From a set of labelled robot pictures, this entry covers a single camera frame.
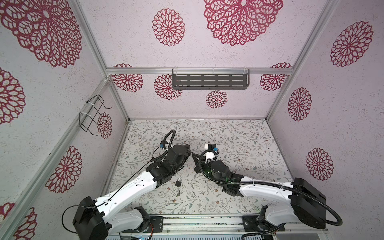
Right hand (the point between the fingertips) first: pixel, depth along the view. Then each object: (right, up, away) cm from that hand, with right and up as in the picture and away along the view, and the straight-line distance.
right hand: (192, 153), depth 74 cm
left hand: (-2, +2, +3) cm, 4 cm away
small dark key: (-8, -24, +9) cm, 27 cm away
